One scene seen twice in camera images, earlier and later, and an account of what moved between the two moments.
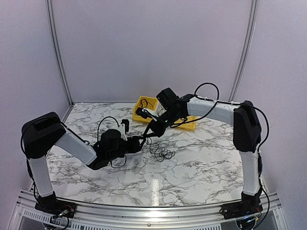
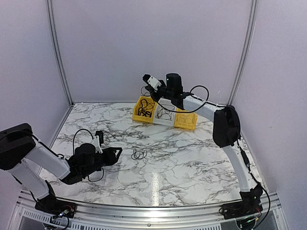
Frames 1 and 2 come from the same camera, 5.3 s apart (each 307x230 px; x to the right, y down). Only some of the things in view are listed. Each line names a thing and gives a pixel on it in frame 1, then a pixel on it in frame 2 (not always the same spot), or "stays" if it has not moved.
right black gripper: x=157 y=131 → x=152 y=90
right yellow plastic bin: x=190 y=126 stays
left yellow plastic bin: x=145 y=102 stays
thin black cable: x=159 y=154 → x=138 y=155
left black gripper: x=135 y=147 → x=110 y=153
